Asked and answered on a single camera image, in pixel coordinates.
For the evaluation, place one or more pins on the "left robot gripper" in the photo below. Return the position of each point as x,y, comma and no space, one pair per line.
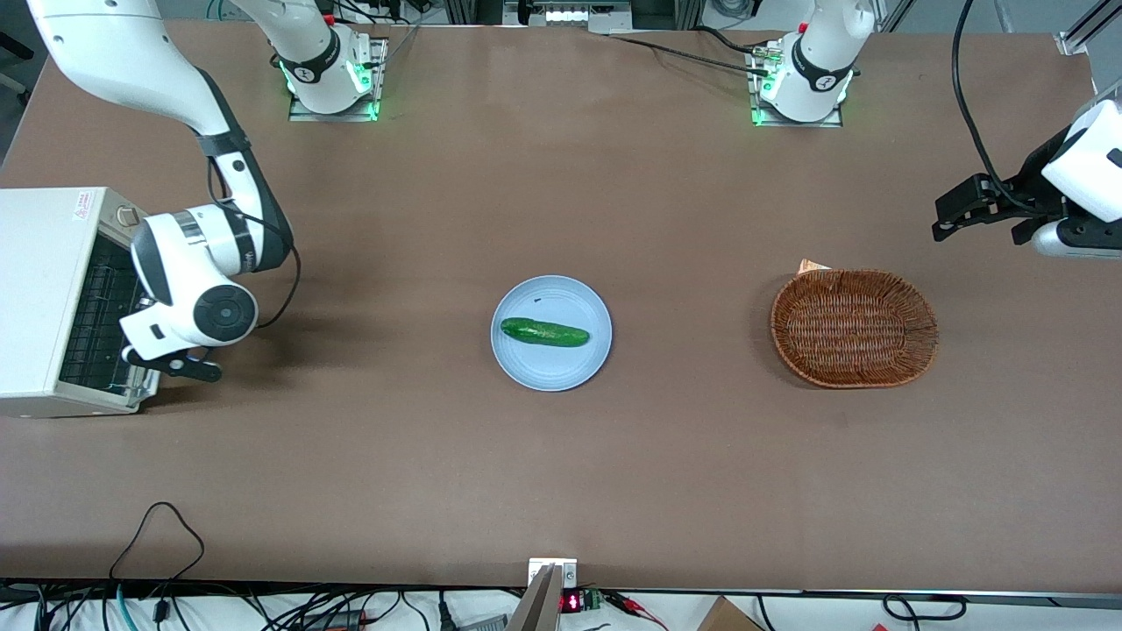
1033,183

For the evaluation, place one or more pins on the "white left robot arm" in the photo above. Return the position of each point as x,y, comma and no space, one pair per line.
824,61

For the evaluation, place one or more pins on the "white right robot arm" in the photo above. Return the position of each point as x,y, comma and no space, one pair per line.
131,61

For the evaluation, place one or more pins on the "metal oven rack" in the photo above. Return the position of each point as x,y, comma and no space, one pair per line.
96,307

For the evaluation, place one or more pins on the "white toaster oven body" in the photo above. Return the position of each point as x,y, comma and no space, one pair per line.
35,289

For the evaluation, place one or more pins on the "white oven knob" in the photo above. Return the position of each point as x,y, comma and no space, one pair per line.
130,216

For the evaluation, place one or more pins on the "brown wicker oval basket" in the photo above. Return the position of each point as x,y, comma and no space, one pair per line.
855,329

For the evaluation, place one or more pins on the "beige paper tag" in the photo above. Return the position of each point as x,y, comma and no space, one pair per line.
811,265

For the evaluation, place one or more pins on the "black power adapter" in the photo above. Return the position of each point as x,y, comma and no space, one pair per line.
337,620

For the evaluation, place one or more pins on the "green cucumber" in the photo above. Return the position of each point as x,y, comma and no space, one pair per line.
545,332

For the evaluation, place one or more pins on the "light blue round plate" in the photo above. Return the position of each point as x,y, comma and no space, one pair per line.
552,364

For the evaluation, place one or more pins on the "white lit device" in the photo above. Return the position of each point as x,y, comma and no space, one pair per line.
574,15

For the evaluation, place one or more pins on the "brown cardboard box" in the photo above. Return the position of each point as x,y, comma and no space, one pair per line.
727,616

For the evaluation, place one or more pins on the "red digit display module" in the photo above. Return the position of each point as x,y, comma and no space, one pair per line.
574,602

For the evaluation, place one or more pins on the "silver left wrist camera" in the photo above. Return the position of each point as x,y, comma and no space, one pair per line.
1074,238

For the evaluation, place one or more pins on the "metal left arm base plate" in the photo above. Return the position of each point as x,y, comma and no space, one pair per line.
763,118

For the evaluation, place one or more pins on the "aluminium profile frame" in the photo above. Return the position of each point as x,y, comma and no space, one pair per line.
1087,26

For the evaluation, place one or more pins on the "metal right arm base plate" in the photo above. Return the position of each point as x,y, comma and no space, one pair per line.
379,83

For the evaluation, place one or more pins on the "grey camera pole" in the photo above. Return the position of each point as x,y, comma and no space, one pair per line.
536,605

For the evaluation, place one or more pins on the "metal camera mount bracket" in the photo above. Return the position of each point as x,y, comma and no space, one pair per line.
568,571

